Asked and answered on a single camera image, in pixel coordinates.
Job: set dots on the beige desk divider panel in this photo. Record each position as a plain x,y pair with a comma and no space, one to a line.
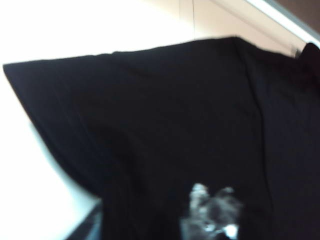
307,10

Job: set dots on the black polo shirt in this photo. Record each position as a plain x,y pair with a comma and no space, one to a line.
175,125

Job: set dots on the crumpled clear tape wad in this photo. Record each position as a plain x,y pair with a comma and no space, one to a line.
212,212

